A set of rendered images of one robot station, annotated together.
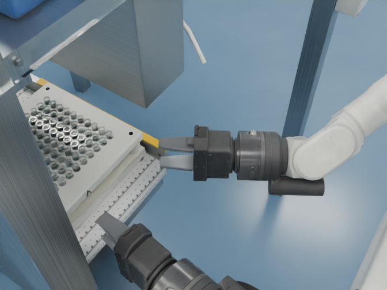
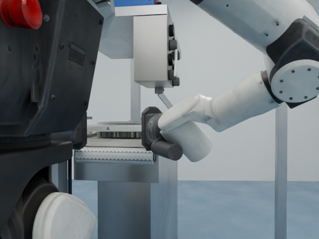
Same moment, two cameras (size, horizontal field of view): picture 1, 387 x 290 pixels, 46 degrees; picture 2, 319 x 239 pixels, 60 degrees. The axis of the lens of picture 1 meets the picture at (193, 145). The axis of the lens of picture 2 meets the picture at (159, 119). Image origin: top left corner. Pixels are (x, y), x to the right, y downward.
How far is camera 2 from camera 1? 0.96 m
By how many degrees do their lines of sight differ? 74
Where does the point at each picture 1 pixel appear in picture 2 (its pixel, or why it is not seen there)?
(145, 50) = (137, 47)
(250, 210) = not seen: outside the picture
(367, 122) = (218, 100)
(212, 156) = (146, 118)
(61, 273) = not seen: hidden behind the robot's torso
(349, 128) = (199, 97)
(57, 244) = not seen: hidden behind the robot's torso
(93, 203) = (109, 140)
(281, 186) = (155, 142)
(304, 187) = (163, 144)
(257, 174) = (150, 128)
